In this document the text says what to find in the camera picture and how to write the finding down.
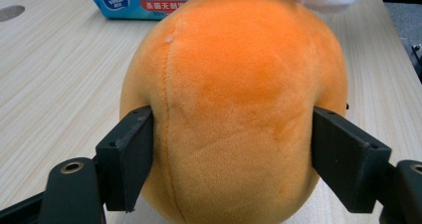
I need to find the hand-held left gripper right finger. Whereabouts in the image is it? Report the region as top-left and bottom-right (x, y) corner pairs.
(311, 105), (393, 214)

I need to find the blue wet wipe pack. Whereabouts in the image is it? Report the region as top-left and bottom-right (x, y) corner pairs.
(86, 0), (230, 21)

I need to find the orange plush toy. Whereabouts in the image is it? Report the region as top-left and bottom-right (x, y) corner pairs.
(118, 0), (349, 224)

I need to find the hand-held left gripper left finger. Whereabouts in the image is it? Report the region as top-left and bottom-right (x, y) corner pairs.
(95, 105), (154, 214)

